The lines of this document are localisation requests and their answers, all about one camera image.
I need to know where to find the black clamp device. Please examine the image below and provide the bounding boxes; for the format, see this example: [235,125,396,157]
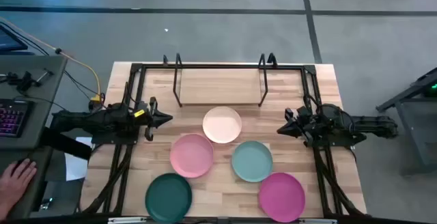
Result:
[0,68,55,94]

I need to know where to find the magenta plate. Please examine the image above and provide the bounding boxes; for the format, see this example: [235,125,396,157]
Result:
[258,172,307,223]

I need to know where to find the dark green plate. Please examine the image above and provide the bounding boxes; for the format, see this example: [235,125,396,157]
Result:
[144,172,193,224]

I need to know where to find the silver metal bracket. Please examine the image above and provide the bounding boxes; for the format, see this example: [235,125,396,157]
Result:
[107,216,147,224]
[299,218,338,224]

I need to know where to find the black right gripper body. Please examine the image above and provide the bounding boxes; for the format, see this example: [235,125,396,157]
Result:
[284,106,322,148]

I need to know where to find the light teal plate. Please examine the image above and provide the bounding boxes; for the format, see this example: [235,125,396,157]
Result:
[231,140,274,183]

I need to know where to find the desk monitor with lit screen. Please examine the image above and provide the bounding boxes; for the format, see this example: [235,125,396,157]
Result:
[0,24,29,53]

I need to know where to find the grey desk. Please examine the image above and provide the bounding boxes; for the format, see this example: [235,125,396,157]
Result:
[0,55,68,220]

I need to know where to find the person's hand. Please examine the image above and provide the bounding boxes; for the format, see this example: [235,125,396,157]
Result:
[0,158,38,214]

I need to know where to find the thin black cable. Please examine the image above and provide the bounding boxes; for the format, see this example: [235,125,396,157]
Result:
[0,21,103,97]

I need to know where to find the white paper sheet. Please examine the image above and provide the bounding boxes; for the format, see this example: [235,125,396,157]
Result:
[64,137,93,182]

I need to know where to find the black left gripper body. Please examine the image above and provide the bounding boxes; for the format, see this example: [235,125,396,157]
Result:
[132,96,158,142]

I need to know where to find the yellow cable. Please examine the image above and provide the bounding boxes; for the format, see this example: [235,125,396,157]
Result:
[0,16,103,104]

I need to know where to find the light pink plate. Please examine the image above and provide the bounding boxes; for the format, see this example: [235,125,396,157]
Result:
[169,133,215,179]

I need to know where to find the wooden shelf black metal frame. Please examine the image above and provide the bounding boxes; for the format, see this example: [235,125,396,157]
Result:
[162,52,279,109]

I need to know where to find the cream plate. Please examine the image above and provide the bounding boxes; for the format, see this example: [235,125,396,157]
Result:
[202,106,243,145]

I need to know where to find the backlit black keyboard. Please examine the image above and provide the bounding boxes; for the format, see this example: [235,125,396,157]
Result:
[0,98,34,139]

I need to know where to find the dark metal side stand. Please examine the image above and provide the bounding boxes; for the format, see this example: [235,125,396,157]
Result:
[375,66,437,177]

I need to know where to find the black rig frame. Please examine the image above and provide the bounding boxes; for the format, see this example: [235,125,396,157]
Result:
[80,61,368,224]

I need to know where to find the black slanted bar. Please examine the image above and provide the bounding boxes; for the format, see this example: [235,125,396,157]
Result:
[40,127,93,160]

